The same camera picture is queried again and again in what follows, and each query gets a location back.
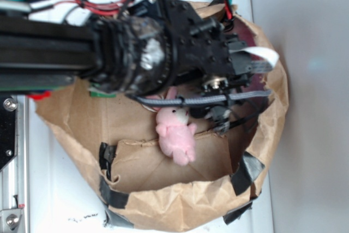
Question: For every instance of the silver corner bracket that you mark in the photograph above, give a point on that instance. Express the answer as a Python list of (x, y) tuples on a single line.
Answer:
[(11, 220)]

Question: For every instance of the aluminium frame rail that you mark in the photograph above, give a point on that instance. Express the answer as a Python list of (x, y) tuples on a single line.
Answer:
[(14, 177)]

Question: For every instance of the black metal bracket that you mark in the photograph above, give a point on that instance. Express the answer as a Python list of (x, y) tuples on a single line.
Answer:
[(8, 130)]

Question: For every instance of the brown paper bag bin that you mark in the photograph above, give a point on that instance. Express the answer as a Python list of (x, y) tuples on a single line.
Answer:
[(114, 144)]

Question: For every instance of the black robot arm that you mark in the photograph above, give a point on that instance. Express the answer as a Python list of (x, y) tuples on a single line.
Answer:
[(162, 43)]

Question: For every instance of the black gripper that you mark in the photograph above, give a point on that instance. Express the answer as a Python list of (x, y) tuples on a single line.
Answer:
[(197, 49)]

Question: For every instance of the green rectangular block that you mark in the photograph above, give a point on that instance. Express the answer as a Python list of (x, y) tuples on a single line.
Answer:
[(96, 92)]

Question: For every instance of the pink plush bunny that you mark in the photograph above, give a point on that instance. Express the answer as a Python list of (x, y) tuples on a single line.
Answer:
[(176, 135)]

